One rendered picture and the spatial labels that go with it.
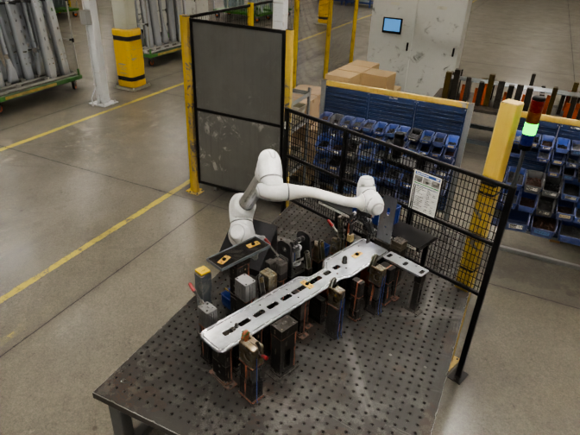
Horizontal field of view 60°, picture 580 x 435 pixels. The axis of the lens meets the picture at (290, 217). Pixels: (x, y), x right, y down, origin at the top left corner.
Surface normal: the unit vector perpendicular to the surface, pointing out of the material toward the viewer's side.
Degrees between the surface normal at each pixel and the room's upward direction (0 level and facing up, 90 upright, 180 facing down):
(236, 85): 91
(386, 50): 90
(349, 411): 0
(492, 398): 0
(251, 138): 89
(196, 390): 0
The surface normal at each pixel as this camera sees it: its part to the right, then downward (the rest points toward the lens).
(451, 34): -0.44, 0.44
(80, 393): 0.04, -0.87
